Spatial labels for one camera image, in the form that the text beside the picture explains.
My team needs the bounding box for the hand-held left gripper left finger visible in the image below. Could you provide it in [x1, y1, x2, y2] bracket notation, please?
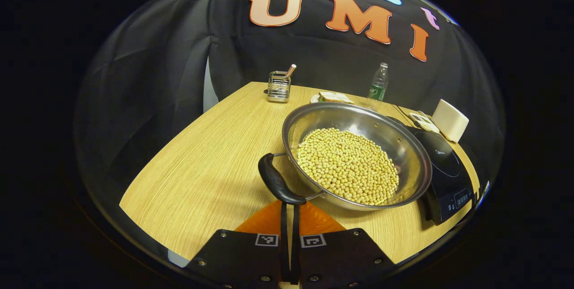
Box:
[186, 199, 290, 289]

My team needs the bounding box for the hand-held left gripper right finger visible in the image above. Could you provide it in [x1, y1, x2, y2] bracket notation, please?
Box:
[291, 200, 395, 289]

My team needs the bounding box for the stainless steel pot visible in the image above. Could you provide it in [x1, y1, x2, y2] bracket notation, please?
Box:
[258, 102, 433, 212]

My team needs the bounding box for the black induction cooktop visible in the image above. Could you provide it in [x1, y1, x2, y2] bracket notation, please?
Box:
[390, 116, 475, 226]

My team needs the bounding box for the pile of soybeans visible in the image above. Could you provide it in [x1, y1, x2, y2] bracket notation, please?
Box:
[296, 128, 400, 206]

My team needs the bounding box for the sandwich with lettuce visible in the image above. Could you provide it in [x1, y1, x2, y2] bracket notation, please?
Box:
[318, 91, 355, 104]

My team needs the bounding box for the white divided dish with grains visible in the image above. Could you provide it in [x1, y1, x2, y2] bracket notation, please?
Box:
[409, 111, 440, 134]

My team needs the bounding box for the clear plastic water bottle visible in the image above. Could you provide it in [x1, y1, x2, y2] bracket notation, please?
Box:
[367, 62, 389, 102]

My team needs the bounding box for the white rounded box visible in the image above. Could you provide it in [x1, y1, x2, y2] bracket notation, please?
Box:
[432, 99, 470, 143]

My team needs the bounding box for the black backdrop cloth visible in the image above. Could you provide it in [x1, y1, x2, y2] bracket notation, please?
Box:
[74, 0, 507, 191]

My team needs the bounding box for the metal wire utensil holder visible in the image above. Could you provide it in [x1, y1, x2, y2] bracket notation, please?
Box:
[267, 71, 292, 103]

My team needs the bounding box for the black power cable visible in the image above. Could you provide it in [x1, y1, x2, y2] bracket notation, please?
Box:
[391, 104, 417, 125]

